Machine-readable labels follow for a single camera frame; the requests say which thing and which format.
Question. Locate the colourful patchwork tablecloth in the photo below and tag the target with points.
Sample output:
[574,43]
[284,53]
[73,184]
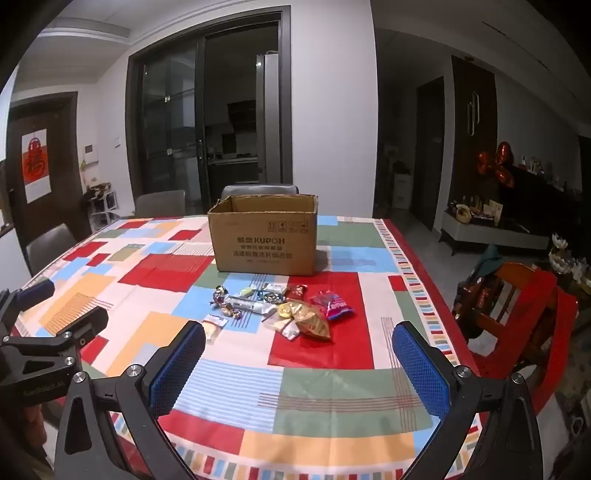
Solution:
[323,406]

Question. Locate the green cloth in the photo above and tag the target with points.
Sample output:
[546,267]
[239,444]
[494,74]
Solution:
[487,261]

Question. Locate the white floor bin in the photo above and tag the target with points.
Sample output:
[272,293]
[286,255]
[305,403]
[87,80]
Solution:
[401,190]

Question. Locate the red wooden chair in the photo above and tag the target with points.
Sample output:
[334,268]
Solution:
[549,323]

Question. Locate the golden snack bag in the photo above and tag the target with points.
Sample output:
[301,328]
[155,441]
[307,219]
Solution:
[311,324]

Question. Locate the long white bar packet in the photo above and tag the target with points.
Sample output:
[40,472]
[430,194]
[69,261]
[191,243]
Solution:
[249,305]

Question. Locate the dark tall cabinet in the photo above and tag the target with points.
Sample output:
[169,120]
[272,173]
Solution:
[475,101]

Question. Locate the white wall intercom panel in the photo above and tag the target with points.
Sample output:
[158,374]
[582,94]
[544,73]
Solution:
[91,153]

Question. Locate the grey dining chair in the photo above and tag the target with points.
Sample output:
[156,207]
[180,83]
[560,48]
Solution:
[258,189]
[48,247]
[159,203]

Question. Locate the red and white door poster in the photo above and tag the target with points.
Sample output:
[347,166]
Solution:
[36,166]

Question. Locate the pink snack packet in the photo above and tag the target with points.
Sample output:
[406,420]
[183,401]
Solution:
[331,305]

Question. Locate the white shoe rack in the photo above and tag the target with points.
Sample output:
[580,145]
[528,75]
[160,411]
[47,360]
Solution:
[104,207]

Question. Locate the pale green candy packet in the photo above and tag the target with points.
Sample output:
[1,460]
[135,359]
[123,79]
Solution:
[247,291]

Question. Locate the clear plastic snack packet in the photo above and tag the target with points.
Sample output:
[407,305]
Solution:
[282,330]

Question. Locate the white packet with gold ends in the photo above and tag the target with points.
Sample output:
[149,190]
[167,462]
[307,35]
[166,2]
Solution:
[272,288]

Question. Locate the white flower ornament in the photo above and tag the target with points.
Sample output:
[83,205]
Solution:
[565,258]

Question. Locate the small white snack packet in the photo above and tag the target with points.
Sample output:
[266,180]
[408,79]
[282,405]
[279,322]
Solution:
[214,325]

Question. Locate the brown wooden door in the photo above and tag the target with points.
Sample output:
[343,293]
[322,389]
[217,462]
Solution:
[64,161]

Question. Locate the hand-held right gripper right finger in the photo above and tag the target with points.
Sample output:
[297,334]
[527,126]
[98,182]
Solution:
[421,374]

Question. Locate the brown cardboard box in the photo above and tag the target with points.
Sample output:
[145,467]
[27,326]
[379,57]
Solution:
[258,240]

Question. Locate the dark framed sliding glass door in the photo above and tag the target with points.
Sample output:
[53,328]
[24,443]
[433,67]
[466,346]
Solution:
[166,115]

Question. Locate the red foil balloons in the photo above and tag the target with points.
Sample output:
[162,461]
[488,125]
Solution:
[496,164]

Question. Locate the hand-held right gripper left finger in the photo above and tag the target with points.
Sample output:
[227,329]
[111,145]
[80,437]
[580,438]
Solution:
[176,369]

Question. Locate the wicker basket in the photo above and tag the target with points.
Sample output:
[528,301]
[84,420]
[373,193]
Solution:
[464,213]

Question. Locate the red snack packet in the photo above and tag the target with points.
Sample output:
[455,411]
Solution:
[297,291]

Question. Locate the silver refrigerator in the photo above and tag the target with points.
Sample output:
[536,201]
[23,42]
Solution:
[268,115]

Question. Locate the black range hood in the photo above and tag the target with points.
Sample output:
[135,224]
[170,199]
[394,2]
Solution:
[241,115]

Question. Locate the dark interior door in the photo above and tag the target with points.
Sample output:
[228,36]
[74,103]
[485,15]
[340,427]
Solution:
[434,152]

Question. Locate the blue foil candy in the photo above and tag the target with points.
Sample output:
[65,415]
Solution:
[271,298]

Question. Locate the white low cabinet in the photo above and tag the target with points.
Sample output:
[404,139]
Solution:
[494,233]

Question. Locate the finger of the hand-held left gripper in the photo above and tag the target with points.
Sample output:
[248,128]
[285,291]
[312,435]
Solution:
[36,291]
[87,323]

